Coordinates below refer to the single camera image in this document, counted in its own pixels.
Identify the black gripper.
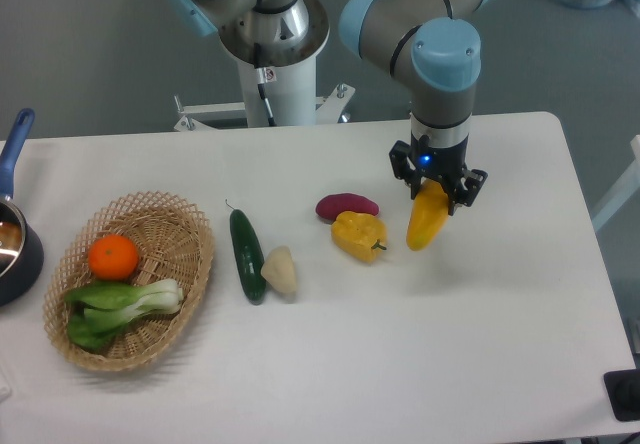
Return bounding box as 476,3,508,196
389,136,488,216

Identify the yellow mango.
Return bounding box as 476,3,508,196
406,180,449,251

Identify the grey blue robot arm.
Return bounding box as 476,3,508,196
167,0,489,211

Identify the yellow bell pepper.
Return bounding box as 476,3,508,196
331,211,387,264

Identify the purple sweet potato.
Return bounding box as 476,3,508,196
315,193,380,222

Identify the dark green cucumber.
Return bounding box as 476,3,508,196
225,201,266,305

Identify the woven wicker basket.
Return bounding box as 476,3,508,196
43,191,214,372

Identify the black device at table edge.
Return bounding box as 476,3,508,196
603,369,640,422

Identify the orange tangerine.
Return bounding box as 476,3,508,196
88,234,139,281

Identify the green bok choy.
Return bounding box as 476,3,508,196
64,278,184,351

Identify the dark blue saucepan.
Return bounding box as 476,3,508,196
1,108,44,306

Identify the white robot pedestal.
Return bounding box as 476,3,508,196
172,0,357,133

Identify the white frame at right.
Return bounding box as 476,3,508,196
591,135,639,232

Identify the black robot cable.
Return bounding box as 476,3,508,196
252,42,278,128

